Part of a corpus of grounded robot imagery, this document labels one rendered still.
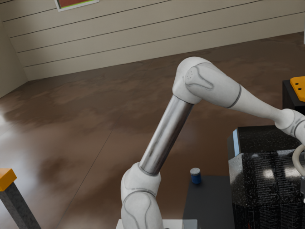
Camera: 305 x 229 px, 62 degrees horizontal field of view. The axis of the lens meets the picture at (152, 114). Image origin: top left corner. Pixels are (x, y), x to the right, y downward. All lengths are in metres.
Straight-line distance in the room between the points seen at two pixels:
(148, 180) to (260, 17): 7.00
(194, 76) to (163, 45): 7.00
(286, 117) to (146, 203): 0.73
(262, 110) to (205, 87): 0.26
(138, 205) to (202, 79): 0.54
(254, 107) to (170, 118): 0.33
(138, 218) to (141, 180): 0.19
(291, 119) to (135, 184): 0.76
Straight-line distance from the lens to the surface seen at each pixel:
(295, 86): 2.70
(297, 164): 1.47
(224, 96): 0.90
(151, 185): 1.18
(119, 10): 7.95
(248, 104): 0.97
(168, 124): 1.07
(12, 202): 1.86
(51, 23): 8.87
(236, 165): 1.77
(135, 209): 1.04
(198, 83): 0.87
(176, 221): 1.32
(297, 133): 1.29
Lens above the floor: 1.84
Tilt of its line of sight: 25 degrees down
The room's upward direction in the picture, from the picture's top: 14 degrees counter-clockwise
